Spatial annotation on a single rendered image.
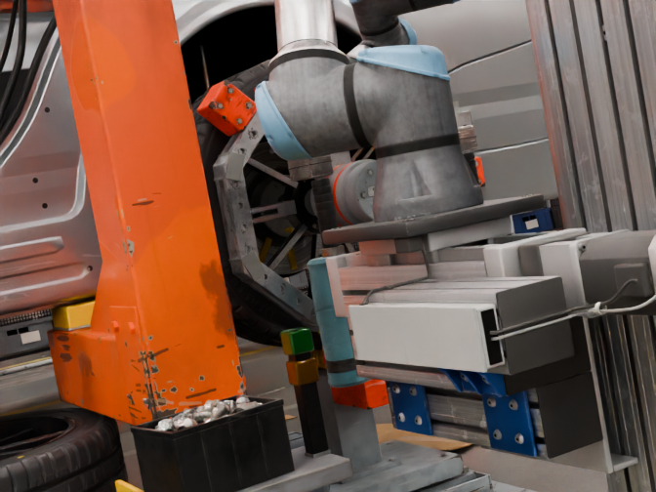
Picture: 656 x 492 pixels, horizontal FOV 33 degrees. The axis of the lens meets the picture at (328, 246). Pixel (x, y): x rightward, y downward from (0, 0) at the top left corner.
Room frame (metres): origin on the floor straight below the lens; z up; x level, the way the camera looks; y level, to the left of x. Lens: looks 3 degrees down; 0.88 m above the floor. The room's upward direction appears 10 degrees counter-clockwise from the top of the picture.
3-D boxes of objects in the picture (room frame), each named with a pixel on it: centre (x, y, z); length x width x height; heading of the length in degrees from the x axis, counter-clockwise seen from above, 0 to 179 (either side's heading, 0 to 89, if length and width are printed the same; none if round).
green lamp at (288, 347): (1.79, 0.08, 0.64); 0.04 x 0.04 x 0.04; 28
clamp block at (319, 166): (2.12, 0.01, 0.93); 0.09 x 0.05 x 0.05; 28
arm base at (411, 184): (1.51, -0.14, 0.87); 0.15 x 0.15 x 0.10
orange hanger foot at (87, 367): (2.22, 0.45, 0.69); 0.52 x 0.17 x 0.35; 28
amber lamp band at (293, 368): (1.79, 0.08, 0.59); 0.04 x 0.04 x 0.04; 28
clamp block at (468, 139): (2.28, -0.29, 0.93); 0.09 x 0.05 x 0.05; 28
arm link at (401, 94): (1.51, -0.14, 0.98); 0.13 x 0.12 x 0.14; 73
